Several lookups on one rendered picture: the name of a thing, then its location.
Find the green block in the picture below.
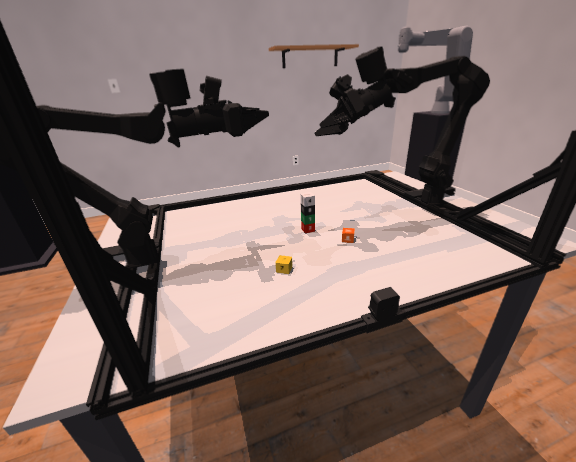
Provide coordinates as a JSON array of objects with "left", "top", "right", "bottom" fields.
[{"left": 301, "top": 213, "right": 315, "bottom": 225}]

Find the red block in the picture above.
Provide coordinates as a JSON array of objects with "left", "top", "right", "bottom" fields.
[{"left": 301, "top": 221, "right": 315, "bottom": 233}]

